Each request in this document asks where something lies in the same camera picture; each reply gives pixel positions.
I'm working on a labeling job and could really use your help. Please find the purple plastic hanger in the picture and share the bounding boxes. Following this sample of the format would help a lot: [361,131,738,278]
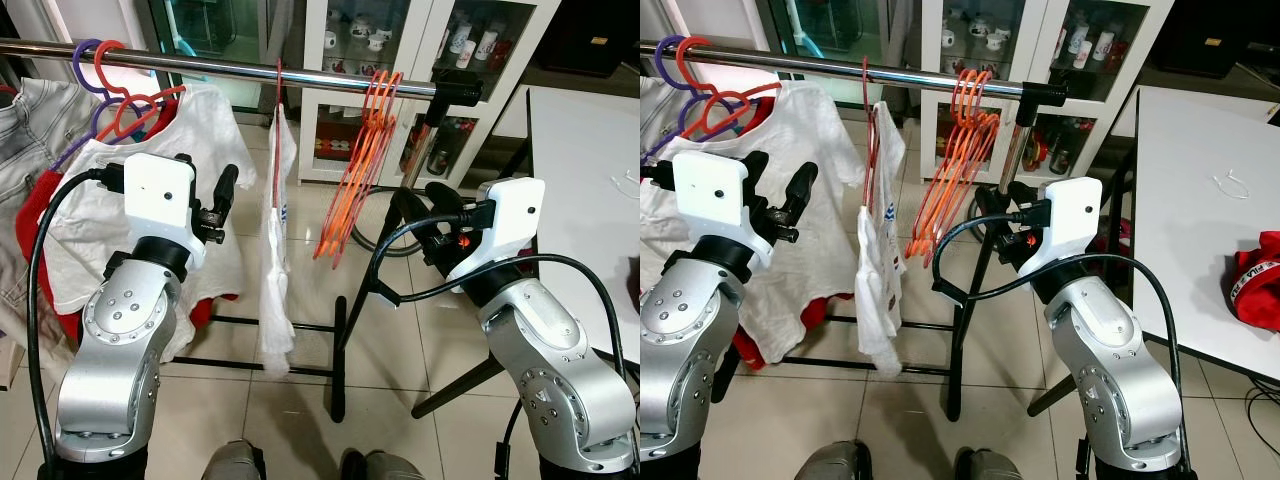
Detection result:
[640,35,716,166]
[45,38,131,171]

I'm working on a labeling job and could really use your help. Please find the wide white t-shirt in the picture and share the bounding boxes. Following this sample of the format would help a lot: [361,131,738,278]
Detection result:
[640,80,867,366]
[40,83,247,366]

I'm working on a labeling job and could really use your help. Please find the robot left leg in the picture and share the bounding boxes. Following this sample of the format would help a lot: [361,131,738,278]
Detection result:
[200,440,266,480]
[795,440,866,480]

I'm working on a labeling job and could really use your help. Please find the thin red hanger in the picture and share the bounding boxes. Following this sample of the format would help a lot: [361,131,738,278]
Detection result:
[270,58,291,211]
[860,55,883,216]

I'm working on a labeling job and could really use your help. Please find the robot right leg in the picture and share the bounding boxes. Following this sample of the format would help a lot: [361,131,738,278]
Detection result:
[340,450,441,480]
[955,448,1026,480]

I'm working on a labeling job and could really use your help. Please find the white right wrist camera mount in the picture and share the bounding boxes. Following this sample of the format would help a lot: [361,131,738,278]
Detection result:
[447,178,547,286]
[1020,177,1104,286]

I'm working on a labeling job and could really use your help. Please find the red white garment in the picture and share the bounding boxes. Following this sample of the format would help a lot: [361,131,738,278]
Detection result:
[1228,230,1280,333]

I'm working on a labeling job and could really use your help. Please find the dark glass display cabinet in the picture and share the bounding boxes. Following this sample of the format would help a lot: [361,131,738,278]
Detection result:
[765,0,921,73]
[145,0,301,76]

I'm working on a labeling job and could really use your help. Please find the thick red plastic hanger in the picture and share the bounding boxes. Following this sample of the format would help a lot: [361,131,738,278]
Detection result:
[672,35,783,141]
[93,40,188,143]

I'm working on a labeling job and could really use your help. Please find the white glass door cabinet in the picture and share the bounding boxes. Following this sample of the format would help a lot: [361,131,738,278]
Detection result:
[298,0,561,189]
[918,0,1177,189]

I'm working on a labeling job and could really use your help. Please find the grey jeans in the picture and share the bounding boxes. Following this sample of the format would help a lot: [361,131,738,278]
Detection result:
[640,75,691,161]
[0,78,101,346]

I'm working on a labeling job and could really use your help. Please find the white table with black legs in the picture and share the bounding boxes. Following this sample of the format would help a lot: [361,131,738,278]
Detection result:
[1103,85,1280,383]
[488,85,641,353]

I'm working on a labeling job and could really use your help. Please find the white printed shirt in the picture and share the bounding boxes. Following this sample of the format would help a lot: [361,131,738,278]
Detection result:
[258,105,301,379]
[855,100,909,379]

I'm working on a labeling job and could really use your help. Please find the robot leg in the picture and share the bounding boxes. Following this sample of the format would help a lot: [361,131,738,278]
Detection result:
[200,440,266,480]
[955,448,1026,480]
[340,450,441,480]
[795,440,866,480]

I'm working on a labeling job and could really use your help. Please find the chrome clothes rail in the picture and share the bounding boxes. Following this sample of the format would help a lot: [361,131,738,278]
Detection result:
[640,38,1067,104]
[0,37,483,106]

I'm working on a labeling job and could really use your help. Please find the plain red garment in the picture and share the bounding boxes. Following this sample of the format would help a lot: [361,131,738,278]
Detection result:
[15,100,216,346]
[640,95,831,371]

